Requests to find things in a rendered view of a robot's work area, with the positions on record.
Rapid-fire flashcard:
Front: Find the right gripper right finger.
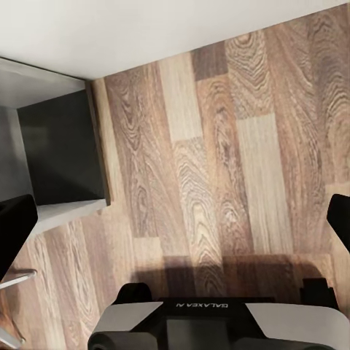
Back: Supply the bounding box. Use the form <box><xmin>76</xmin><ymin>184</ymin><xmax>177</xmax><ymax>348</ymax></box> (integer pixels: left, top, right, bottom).
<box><xmin>327</xmin><ymin>193</ymin><xmax>350</xmax><ymax>252</ymax></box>

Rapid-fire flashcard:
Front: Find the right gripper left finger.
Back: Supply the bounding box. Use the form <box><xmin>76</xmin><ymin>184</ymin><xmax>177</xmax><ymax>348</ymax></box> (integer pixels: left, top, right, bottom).
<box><xmin>0</xmin><ymin>194</ymin><xmax>38</xmax><ymax>281</ymax></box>

